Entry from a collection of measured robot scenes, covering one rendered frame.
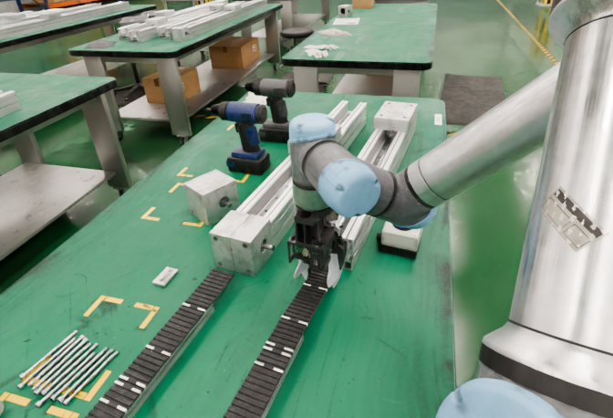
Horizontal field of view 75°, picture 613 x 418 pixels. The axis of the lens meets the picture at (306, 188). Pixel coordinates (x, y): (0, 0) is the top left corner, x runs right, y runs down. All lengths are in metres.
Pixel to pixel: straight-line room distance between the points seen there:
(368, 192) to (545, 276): 0.28
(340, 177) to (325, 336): 0.35
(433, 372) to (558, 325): 0.45
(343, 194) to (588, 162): 0.29
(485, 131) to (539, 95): 0.07
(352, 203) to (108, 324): 0.55
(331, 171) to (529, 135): 0.25
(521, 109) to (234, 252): 0.60
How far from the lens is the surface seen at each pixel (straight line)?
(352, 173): 0.53
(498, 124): 0.56
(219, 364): 0.77
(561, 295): 0.33
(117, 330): 0.88
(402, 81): 2.61
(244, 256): 0.87
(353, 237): 0.84
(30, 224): 2.50
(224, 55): 4.75
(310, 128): 0.61
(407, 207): 0.63
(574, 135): 0.35
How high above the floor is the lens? 1.39
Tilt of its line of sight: 31 degrees down
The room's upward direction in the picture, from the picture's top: 3 degrees counter-clockwise
